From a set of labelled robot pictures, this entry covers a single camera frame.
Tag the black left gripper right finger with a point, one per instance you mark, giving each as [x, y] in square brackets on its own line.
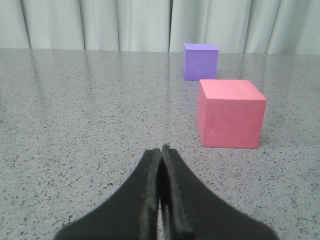
[190, 211]

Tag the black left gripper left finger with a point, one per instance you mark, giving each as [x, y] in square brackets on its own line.
[131, 213]

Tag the pink foam cube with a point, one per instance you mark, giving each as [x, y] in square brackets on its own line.
[230, 113]

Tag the purple foam cube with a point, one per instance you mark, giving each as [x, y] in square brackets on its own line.
[199, 61]

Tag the grey-green pleated curtain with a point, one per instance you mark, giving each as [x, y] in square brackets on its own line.
[235, 26]

